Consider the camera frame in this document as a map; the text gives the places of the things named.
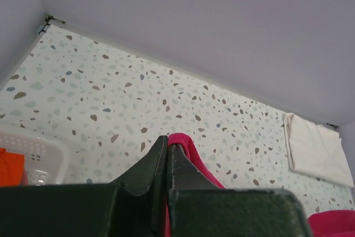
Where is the orange t shirt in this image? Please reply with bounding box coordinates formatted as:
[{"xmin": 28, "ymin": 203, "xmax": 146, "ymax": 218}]
[{"xmin": 0, "ymin": 148, "xmax": 25, "ymax": 187}]

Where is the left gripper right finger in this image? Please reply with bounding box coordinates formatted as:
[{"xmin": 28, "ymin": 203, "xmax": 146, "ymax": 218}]
[{"xmin": 168, "ymin": 145, "xmax": 312, "ymax": 236}]

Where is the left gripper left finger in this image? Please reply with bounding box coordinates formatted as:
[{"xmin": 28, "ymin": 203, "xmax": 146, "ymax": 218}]
[{"xmin": 1, "ymin": 136, "xmax": 168, "ymax": 236}]

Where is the pink t shirt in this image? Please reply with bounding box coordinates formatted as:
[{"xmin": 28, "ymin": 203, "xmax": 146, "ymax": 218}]
[{"xmin": 168, "ymin": 133, "xmax": 354, "ymax": 236}]

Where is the folded white t shirt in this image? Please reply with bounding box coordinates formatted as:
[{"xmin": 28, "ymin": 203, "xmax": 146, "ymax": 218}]
[{"xmin": 283, "ymin": 113, "xmax": 354, "ymax": 188}]

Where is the white plastic basket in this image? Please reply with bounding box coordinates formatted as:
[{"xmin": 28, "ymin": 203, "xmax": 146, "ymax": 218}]
[{"xmin": 1, "ymin": 128, "xmax": 70, "ymax": 186}]

